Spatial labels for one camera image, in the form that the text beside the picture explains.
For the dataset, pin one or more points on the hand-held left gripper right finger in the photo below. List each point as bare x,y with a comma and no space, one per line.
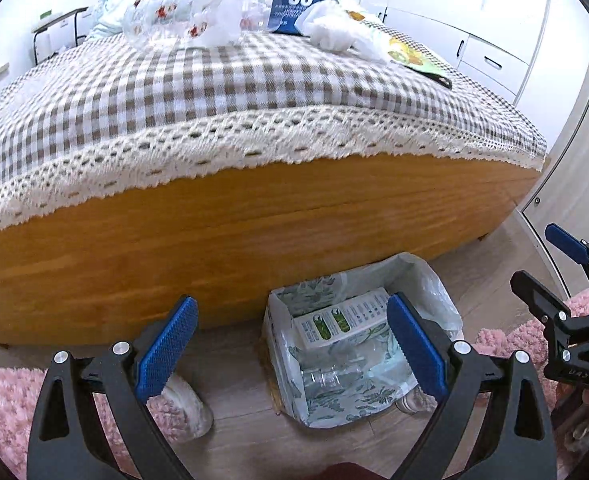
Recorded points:
417,345

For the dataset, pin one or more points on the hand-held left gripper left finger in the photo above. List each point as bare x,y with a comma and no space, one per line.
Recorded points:
169,345

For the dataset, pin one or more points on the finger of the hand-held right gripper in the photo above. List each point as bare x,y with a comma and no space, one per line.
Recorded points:
536,295
566,242

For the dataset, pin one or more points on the white milk carton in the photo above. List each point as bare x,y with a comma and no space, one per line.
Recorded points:
334,320

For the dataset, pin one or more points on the bin with leaf print bag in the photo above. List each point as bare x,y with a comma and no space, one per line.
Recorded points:
324,400

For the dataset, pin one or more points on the green fruit print pouch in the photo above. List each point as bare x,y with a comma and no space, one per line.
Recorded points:
409,55

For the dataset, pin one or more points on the white plastic bag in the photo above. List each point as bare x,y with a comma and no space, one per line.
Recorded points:
334,30

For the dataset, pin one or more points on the clear bottle with red figures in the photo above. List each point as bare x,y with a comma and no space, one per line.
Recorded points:
174,10

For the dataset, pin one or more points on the small clear bottle white cap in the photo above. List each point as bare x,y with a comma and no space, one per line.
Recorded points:
255,16

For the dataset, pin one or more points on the person's right foot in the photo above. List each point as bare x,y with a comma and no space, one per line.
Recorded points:
417,404

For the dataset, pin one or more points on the person's right leg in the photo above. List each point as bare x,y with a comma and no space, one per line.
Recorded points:
499,342

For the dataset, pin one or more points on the beige slipper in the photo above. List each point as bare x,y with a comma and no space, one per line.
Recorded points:
189,405

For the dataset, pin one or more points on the beige door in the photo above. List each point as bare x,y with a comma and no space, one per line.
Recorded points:
574,160

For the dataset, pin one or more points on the wooden bed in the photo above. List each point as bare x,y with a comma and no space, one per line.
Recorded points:
224,240

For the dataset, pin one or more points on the white wardrobe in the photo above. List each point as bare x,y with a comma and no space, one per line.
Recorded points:
449,5

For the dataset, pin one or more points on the light blue duvet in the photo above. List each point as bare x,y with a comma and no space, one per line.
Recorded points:
109,10

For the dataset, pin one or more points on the black frame bedside rack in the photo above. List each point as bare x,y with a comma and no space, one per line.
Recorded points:
57,17

